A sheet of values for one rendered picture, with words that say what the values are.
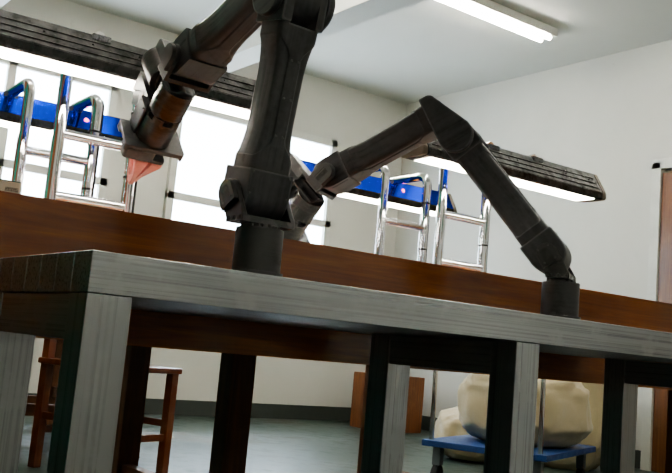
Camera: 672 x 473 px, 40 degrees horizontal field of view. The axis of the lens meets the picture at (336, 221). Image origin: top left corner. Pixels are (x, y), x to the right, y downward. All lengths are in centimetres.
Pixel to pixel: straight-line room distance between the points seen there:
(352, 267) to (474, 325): 41
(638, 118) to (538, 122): 95
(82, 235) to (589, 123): 622
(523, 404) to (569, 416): 358
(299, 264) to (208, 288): 54
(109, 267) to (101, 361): 9
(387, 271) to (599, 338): 40
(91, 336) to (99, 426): 8
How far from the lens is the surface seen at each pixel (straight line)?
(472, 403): 470
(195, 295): 91
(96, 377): 87
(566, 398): 479
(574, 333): 129
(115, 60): 167
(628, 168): 697
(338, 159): 170
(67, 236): 129
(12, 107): 219
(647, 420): 660
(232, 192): 117
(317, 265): 147
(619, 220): 693
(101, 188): 705
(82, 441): 88
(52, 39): 165
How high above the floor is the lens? 60
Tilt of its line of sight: 8 degrees up
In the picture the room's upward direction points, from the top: 5 degrees clockwise
